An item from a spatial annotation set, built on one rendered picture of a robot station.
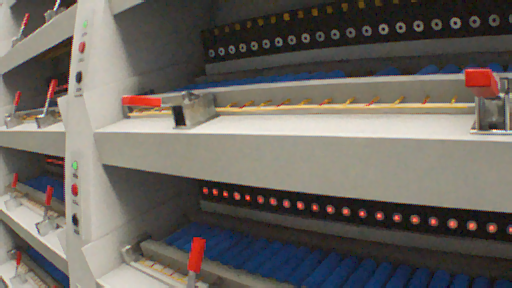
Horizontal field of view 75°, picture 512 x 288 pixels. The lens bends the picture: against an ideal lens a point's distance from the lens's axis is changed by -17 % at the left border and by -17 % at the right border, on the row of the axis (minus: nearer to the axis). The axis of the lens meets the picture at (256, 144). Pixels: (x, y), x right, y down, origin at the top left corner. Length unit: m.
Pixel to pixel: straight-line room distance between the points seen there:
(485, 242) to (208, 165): 0.27
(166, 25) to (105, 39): 0.11
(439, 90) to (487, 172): 0.08
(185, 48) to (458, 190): 0.48
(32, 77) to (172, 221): 0.76
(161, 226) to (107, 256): 0.10
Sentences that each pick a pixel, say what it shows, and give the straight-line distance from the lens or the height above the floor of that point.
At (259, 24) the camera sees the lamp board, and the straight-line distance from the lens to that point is 0.52.
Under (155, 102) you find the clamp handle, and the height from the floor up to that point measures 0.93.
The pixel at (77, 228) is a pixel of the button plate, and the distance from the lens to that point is 0.58.
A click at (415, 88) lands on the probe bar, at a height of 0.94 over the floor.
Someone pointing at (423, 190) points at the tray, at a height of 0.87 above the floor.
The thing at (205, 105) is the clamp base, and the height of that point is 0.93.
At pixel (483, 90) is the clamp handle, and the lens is 0.18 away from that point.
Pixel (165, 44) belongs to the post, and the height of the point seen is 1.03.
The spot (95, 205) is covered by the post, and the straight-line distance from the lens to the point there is 0.53.
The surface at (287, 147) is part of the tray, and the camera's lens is 0.29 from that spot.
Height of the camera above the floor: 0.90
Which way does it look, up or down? level
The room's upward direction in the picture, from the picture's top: 2 degrees clockwise
